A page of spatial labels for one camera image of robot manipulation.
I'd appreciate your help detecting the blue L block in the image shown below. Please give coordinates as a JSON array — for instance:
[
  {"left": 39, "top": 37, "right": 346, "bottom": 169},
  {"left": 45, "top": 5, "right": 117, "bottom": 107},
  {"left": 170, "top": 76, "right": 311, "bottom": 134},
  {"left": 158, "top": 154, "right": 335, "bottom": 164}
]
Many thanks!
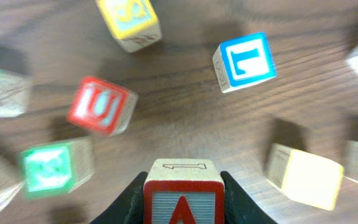
[{"left": 213, "top": 32, "right": 277, "bottom": 93}]

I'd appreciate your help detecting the green J block top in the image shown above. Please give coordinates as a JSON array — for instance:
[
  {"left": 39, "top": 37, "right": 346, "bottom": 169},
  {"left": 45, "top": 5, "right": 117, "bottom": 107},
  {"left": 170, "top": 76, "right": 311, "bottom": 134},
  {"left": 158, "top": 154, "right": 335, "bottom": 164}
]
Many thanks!
[{"left": 0, "top": 69, "right": 32, "bottom": 118}]

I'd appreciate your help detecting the green Z block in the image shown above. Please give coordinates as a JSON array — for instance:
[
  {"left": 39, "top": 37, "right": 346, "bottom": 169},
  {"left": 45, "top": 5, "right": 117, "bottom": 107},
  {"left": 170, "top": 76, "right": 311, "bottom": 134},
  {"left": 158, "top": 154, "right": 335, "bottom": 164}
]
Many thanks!
[{"left": 19, "top": 136, "right": 95, "bottom": 199}]

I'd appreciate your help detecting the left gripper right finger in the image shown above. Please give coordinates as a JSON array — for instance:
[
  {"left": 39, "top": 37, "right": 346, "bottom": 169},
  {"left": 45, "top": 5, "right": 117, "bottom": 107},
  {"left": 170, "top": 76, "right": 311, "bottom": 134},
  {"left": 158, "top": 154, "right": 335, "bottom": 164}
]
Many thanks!
[{"left": 220, "top": 171, "right": 277, "bottom": 224}]

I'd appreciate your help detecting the yellow block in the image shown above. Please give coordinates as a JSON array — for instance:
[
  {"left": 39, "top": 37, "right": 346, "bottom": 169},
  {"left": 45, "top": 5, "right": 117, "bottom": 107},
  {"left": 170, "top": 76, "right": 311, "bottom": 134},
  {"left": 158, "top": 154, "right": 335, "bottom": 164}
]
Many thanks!
[
  {"left": 265, "top": 143, "right": 344, "bottom": 211},
  {"left": 96, "top": 0, "right": 162, "bottom": 53}
]

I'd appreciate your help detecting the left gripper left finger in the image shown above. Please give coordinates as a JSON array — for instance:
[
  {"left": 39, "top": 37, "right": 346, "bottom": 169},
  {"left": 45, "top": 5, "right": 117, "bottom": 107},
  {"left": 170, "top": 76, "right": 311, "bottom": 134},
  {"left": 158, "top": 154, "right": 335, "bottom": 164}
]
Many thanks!
[{"left": 90, "top": 172, "right": 148, "bottom": 224}]

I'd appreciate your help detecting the red A block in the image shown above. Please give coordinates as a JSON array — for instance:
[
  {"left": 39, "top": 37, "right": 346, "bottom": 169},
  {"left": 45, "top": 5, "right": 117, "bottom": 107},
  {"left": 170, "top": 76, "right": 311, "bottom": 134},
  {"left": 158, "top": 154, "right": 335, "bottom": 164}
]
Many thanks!
[{"left": 143, "top": 159, "right": 225, "bottom": 224}]

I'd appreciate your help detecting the red U block left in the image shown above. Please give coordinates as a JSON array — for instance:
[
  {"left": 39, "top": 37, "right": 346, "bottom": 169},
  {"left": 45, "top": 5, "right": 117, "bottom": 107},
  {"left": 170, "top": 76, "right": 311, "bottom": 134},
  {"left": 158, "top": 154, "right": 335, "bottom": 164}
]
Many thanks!
[{"left": 67, "top": 76, "right": 139, "bottom": 136}]

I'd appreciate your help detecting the yellow block top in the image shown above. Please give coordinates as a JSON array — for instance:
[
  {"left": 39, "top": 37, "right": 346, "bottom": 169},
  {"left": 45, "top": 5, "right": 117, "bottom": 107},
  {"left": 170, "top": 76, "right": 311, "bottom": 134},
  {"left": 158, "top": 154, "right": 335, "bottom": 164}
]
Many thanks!
[{"left": 96, "top": 0, "right": 162, "bottom": 53}]

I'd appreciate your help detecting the yellow block centre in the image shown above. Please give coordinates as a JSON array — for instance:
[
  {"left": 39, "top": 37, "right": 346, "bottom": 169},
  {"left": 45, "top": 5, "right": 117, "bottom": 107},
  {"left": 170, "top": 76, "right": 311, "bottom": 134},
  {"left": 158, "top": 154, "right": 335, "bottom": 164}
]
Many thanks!
[{"left": 265, "top": 143, "right": 344, "bottom": 211}]

